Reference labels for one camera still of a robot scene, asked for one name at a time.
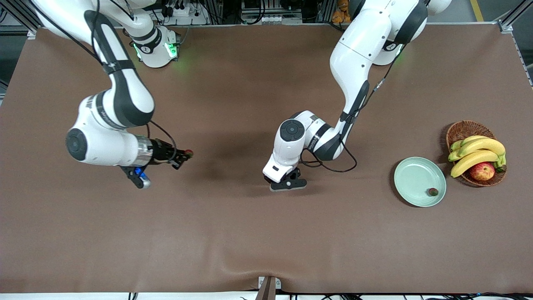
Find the pale green plate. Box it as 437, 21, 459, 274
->
394, 157, 447, 208

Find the brown table cover cloth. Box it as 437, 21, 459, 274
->
0, 23, 533, 294

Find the white power strip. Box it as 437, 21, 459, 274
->
163, 4, 209, 25

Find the white connector strip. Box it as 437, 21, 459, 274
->
243, 15, 303, 25

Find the small green-tipped banana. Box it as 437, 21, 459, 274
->
450, 135, 488, 152

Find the brown wicker basket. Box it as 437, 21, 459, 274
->
446, 120, 507, 187

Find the yellow banana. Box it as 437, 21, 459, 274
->
450, 150, 500, 178
448, 137, 506, 169

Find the red apple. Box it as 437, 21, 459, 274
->
469, 162, 496, 181

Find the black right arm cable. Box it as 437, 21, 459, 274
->
31, 0, 177, 153

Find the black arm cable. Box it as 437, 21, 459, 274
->
300, 42, 406, 173
31, 0, 177, 153

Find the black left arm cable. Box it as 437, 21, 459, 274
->
300, 42, 406, 173

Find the metal table bracket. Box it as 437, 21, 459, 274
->
257, 276, 282, 300

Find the aluminium frame strut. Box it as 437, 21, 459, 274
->
498, 0, 533, 34
0, 0, 46, 40

